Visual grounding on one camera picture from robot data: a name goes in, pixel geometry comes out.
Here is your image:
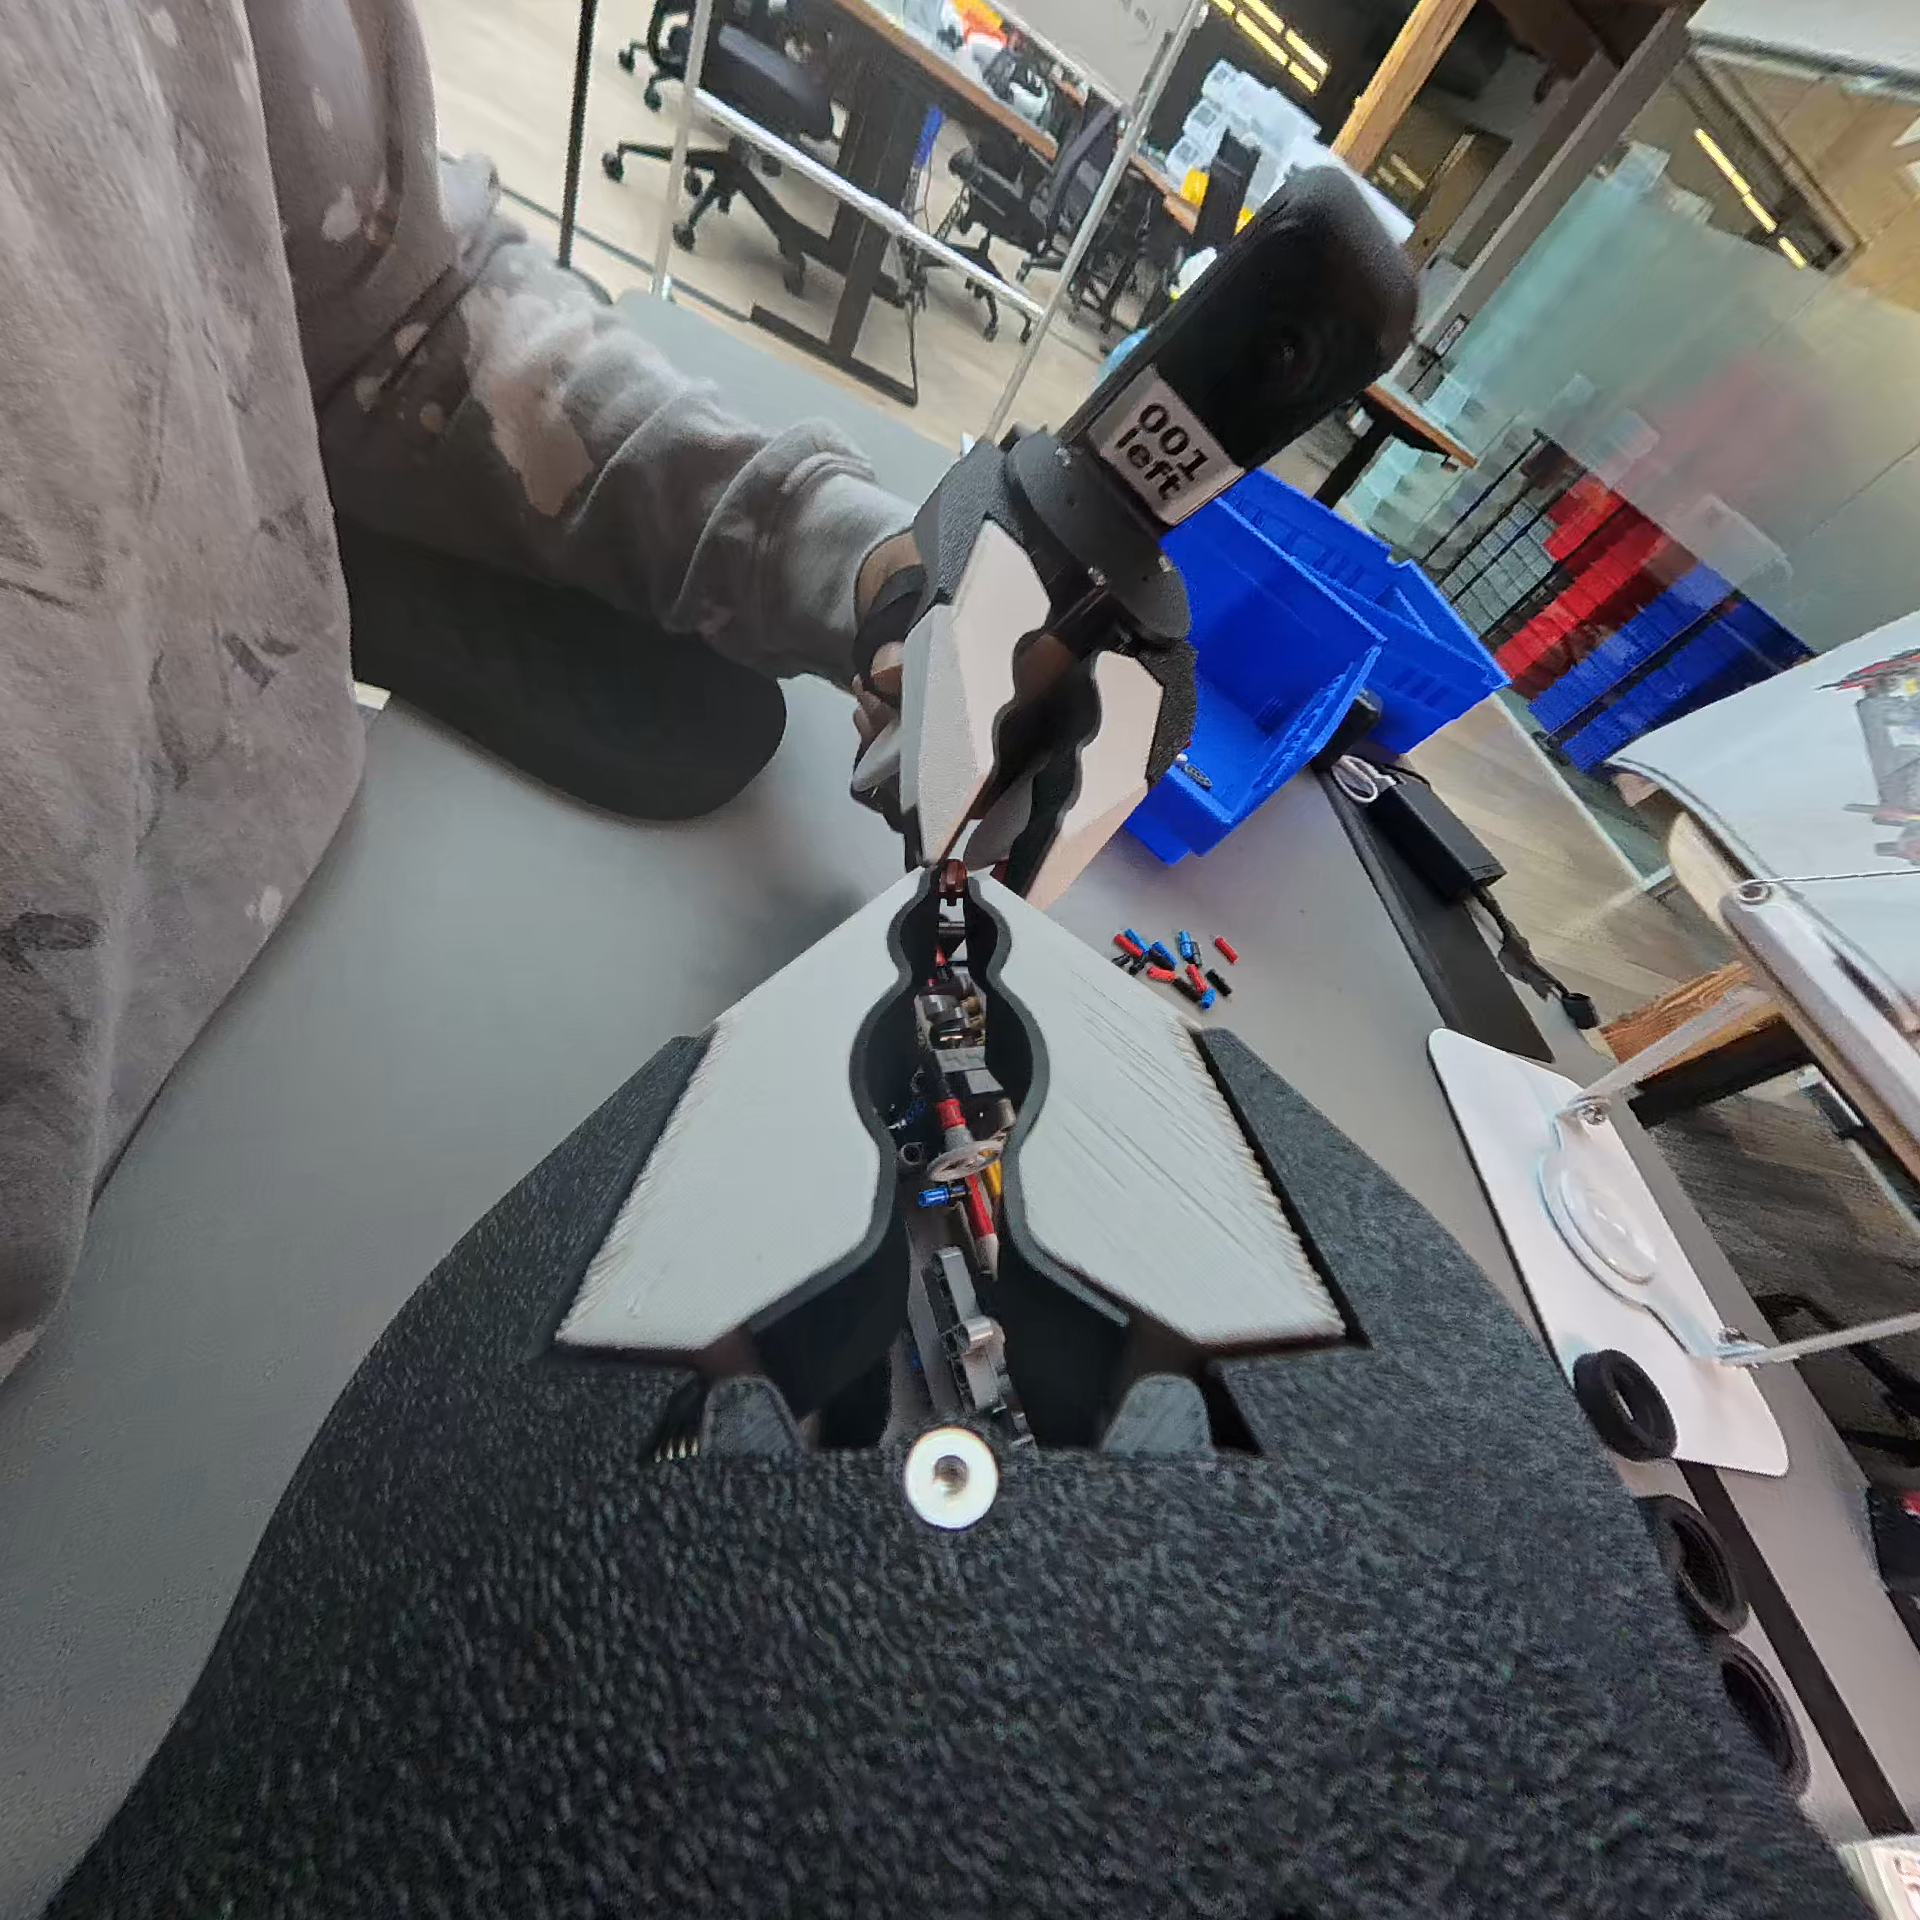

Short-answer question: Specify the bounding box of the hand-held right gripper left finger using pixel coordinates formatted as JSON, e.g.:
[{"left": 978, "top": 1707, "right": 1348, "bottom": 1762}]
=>
[{"left": 557, "top": 871, "right": 932, "bottom": 1450}]

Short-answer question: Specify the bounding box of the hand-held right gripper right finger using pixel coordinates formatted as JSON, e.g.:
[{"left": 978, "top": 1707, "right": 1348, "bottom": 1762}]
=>
[{"left": 967, "top": 871, "right": 1348, "bottom": 1450}]

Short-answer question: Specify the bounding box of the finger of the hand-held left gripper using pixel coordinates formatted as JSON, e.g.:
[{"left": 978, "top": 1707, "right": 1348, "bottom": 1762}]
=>
[
  {"left": 967, "top": 646, "right": 1187, "bottom": 911},
  {"left": 898, "top": 515, "right": 1052, "bottom": 876}
]

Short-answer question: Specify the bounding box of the toy brick car chassis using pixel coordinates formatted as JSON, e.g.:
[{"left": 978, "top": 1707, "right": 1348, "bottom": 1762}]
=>
[{"left": 883, "top": 863, "right": 1040, "bottom": 1450}]

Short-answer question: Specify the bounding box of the toy instruction booklet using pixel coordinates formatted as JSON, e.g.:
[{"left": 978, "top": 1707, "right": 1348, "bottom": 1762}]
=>
[{"left": 1607, "top": 607, "right": 1920, "bottom": 1040}]

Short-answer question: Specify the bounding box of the person's left forearm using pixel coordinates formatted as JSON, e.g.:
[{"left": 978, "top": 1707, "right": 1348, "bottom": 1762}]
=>
[{"left": 313, "top": 149, "right": 922, "bottom": 681}]

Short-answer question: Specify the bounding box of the grey desk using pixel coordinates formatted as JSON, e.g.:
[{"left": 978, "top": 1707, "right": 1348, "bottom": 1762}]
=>
[{"left": 0, "top": 291, "right": 1889, "bottom": 1920}]

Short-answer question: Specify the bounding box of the background wooden office desk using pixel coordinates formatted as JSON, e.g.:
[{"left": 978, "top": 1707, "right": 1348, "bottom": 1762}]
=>
[{"left": 750, "top": 0, "right": 1481, "bottom": 470}]

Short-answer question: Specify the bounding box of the person's left hand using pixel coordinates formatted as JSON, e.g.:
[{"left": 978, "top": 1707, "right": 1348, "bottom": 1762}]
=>
[{"left": 850, "top": 533, "right": 939, "bottom": 820}]

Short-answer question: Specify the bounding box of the pile of small connector pins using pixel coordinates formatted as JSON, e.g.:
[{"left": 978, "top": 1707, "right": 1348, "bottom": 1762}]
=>
[{"left": 1110, "top": 927, "right": 1244, "bottom": 1010}]

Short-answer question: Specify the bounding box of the black office chair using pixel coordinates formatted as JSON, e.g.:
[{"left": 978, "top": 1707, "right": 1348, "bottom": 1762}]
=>
[
  {"left": 604, "top": 0, "right": 846, "bottom": 298},
  {"left": 918, "top": 104, "right": 1131, "bottom": 344}
]

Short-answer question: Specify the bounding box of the black power adapter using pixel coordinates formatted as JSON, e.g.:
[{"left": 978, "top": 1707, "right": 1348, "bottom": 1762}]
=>
[{"left": 1358, "top": 761, "right": 1508, "bottom": 902}]

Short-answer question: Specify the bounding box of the white metal book stand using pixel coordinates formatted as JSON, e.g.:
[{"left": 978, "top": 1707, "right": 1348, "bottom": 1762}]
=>
[{"left": 1430, "top": 863, "right": 1920, "bottom": 1479}]

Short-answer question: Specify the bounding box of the stack of red blue bins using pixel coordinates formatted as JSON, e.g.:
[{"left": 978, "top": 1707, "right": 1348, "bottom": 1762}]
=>
[{"left": 1491, "top": 477, "right": 1814, "bottom": 776}]

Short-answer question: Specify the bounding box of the person's grey patterned sweatshirt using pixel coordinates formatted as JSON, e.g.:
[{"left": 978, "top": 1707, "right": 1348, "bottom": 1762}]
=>
[{"left": 0, "top": 0, "right": 502, "bottom": 1381}]

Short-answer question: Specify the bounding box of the black adapter cable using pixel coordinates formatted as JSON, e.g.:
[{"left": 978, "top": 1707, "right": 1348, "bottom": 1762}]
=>
[{"left": 1474, "top": 886, "right": 1604, "bottom": 1036}]

